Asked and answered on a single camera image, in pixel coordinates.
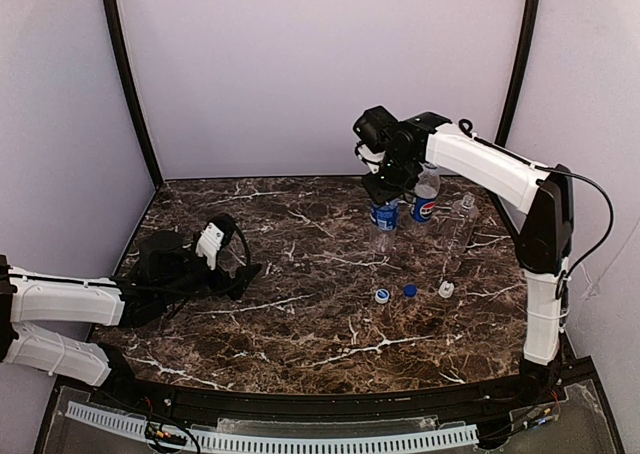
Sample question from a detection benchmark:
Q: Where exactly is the tall bottle blue cap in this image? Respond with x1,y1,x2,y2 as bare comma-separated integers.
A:
410,163,441,225

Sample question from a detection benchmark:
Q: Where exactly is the short bottle blue label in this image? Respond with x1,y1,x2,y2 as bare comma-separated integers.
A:
369,199,399,255

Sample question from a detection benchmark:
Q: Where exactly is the clear bottle white cap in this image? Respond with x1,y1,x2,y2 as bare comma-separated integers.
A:
442,192,479,274

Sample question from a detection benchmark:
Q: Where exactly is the white blue bottle cap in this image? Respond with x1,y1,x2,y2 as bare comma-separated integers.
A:
374,289,391,304

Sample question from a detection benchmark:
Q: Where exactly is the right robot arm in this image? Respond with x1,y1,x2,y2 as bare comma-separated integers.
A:
353,106,579,366

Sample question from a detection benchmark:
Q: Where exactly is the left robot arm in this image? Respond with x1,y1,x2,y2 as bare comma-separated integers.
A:
1,223,261,387

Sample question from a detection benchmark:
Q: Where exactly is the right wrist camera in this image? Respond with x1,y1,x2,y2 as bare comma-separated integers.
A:
354,141,384,173

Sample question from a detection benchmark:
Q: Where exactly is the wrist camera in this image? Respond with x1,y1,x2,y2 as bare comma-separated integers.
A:
354,141,384,173
194,213,236,271

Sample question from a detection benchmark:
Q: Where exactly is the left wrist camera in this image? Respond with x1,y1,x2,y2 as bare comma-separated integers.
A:
194,213,236,271

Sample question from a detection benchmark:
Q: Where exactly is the right black frame post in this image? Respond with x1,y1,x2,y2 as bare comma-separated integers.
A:
495,0,540,147

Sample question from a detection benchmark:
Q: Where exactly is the black frame post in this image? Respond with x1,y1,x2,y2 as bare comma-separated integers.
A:
495,0,540,147
102,0,164,190

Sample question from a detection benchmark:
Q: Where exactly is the black front table rail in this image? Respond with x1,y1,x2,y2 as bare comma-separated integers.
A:
59,368,571,428

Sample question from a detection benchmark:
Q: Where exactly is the white slotted cable duct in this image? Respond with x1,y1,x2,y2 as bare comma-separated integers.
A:
65,401,479,453

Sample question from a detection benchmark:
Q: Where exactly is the left black frame post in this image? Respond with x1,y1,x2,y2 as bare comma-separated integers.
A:
102,0,164,190

